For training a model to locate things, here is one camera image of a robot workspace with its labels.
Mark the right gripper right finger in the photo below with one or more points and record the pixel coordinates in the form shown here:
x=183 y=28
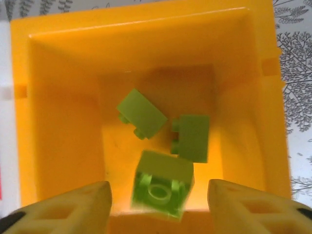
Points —
x=256 y=212

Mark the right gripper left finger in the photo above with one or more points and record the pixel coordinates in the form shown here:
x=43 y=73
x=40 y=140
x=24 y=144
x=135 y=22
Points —
x=61 y=212

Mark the green lego brick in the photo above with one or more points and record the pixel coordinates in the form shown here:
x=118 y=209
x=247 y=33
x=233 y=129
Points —
x=193 y=139
x=163 y=185
x=142 y=114

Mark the yellow plastic bin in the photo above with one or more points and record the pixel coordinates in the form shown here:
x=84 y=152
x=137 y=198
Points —
x=61 y=97

